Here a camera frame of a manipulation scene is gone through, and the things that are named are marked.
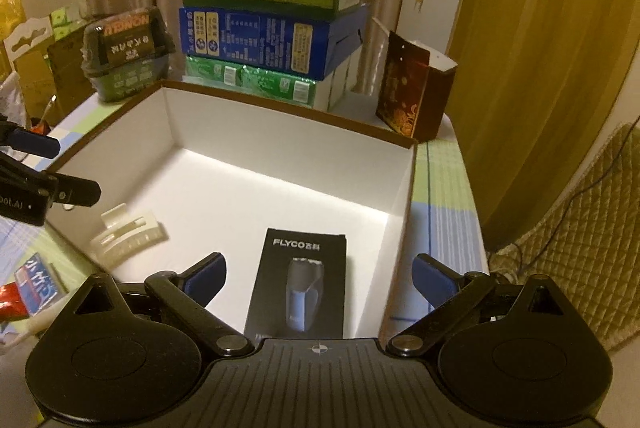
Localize yellow plastic bag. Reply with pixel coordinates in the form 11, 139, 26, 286
0, 0, 26, 54

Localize small green boxes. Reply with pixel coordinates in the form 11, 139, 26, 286
50, 2, 97, 39

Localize black shaver box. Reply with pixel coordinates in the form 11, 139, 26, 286
243, 228, 349, 341

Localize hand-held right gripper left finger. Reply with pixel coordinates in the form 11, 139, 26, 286
72, 252, 256, 357

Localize black cable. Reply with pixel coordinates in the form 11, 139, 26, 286
492, 128, 640, 283

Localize blue carton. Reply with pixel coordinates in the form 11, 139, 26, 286
178, 6, 372, 81

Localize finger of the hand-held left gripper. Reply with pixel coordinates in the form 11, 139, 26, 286
0, 119, 62, 160
0, 157, 102, 210

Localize green carton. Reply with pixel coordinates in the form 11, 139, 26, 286
185, 52, 371, 112

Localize dark instant noodle bowl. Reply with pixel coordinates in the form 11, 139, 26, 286
81, 6, 172, 102

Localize wooden wardrobe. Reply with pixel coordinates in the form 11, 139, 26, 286
445, 0, 640, 253

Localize white cardboard hanger piece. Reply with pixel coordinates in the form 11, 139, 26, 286
2, 16, 54, 64

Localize white cardboard box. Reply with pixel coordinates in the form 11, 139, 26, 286
42, 79, 418, 344

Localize white hair claw clip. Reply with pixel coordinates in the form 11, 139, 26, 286
90, 204, 168, 269

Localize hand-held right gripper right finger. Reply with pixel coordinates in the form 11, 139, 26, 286
387, 253, 568, 357

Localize brown cardboard box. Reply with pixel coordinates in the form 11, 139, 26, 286
20, 28, 103, 116

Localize dark red gift box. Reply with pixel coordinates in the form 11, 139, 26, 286
376, 29, 459, 143

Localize quilted beige mat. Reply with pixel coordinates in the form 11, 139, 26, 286
485, 123, 640, 354

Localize blue white packet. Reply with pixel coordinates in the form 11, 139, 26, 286
14, 252, 69, 315

